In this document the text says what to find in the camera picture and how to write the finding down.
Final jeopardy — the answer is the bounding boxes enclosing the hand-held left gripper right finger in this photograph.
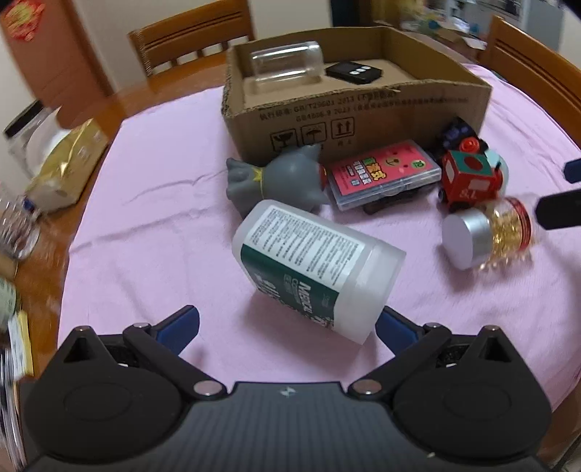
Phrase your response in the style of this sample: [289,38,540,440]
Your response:
[349,306,518,400]

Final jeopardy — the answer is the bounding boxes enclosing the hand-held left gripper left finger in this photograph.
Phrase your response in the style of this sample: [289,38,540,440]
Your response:
[61,305,226,400]

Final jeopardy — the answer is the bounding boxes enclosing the capsule bottle with silver cap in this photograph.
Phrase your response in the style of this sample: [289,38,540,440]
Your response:
[442,196,537,275]

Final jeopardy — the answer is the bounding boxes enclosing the red toy train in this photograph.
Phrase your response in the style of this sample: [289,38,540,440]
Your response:
[433,117,509,212]

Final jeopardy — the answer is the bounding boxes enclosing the white bottle with green label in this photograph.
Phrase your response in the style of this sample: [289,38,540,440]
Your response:
[231,199,407,346]

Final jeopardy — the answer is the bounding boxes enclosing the clear case with red label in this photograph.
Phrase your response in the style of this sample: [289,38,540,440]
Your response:
[326,140,442,212]

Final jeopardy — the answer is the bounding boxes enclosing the grey toy figure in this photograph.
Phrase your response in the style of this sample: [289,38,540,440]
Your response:
[226,144,328,214]

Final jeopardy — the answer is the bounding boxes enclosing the cardboard box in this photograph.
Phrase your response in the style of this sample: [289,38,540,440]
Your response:
[221,26,493,164]

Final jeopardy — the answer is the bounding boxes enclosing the pink tablecloth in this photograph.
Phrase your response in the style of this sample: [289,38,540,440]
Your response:
[57,61,581,409]

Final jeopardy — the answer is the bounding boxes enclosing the wooden chair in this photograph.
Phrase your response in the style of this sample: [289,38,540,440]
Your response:
[128,0,256,79]
[476,16,581,150]

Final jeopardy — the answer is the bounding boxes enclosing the golden foil bag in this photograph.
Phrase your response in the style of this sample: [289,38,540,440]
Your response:
[25,119,110,214]

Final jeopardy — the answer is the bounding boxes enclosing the clear plastic bottles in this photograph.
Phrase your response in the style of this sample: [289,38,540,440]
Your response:
[0,182,42,273]

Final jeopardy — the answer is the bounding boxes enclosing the black digital timer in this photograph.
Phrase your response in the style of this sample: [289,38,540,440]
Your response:
[325,61,384,86]

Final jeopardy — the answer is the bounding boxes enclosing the clear jar with black lid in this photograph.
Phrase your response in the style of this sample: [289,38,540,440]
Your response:
[2,100,62,179]

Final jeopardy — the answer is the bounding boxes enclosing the clear empty plastic jar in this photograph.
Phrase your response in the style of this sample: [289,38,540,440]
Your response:
[247,41,325,88]

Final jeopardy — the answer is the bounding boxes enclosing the brown wooden door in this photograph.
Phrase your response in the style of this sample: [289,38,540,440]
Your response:
[0,0,114,130]

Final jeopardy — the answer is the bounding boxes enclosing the red door decoration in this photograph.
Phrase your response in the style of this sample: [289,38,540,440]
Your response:
[0,0,45,42]

